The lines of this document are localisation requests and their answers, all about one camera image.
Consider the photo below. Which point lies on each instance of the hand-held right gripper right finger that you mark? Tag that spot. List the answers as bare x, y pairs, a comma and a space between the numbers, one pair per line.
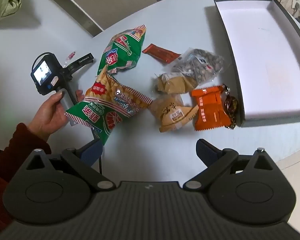
205, 152

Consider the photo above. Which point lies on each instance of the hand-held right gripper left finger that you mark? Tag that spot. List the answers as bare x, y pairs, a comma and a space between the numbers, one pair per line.
90, 152

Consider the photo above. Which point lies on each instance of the orange snack packet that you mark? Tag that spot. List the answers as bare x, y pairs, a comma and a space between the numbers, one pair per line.
210, 107

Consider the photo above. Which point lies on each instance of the green striped snack bag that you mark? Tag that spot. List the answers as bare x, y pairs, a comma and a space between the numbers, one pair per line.
107, 110
122, 52

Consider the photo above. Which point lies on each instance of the tan pastry packet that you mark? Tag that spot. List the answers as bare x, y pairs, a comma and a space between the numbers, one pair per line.
171, 83
172, 116

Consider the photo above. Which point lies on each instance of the dark brown candy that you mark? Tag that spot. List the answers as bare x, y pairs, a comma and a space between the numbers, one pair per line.
231, 105

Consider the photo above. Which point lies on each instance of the clear bag of sunflower seeds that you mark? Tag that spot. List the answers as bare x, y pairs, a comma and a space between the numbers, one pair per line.
200, 65

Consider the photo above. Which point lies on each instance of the red sachet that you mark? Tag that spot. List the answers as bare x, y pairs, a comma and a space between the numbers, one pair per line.
161, 53

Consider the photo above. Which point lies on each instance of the grey cardboard box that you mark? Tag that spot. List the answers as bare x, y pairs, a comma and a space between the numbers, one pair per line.
260, 55

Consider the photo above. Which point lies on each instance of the person's left forearm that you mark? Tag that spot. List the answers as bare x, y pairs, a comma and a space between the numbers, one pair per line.
15, 150

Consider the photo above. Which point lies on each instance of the person's left hand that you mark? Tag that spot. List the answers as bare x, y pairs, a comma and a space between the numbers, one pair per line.
47, 115

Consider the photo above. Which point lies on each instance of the small red white candy wrapper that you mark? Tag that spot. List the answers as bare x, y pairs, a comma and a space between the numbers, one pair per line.
70, 55

